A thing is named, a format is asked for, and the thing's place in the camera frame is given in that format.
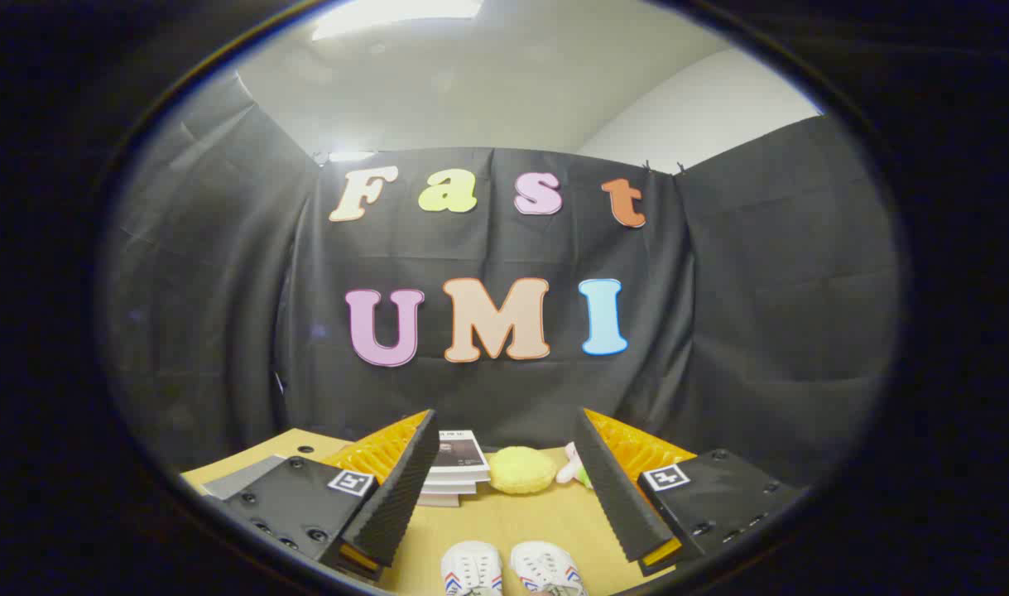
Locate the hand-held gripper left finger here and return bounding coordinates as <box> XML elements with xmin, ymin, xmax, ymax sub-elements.
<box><xmin>214</xmin><ymin>408</ymin><xmax>441</xmax><ymax>582</ymax></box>

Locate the grey cover book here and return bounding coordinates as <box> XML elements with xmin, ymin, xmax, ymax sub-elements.
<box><xmin>430</xmin><ymin>430</ymin><xmax>491</xmax><ymax>475</ymax></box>

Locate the black backdrop cloth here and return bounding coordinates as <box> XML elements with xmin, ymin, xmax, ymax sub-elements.
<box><xmin>98</xmin><ymin>70</ymin><xmax>898</xmax><ymax>489</ymax></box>

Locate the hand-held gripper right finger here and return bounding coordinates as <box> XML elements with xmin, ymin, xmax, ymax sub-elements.
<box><xmin>572</xmin><ymin>407</ymin><xmax>810</xmax><ymax>578</ymax></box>

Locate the yellow plush toy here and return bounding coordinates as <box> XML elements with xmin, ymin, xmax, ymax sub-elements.
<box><xmin>489</xmin><ymin>446</ymin><xmax>558</xmax><ymax>496</ymax></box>

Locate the ceiling light panel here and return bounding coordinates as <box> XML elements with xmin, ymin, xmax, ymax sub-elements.
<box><xmin>311</xmin><ymin>0</ymin><xmax>485</xmax><ymax>41</ymax></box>

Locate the green pink plush toy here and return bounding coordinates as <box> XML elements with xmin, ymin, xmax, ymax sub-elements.
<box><xmin>555</xmin><ymin>442</ymin><xmax>593</xmax><ymax>490</ymax></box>

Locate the white shoe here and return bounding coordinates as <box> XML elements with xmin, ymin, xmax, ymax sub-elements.
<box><xmin>511</xmin><ymin>541</ymin><xmax>588</xmax><ymax>596</ymax></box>
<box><xmin>440</xmin><ymin>541</ymin><xmax>503</xmax><ymax>596</ymax></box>

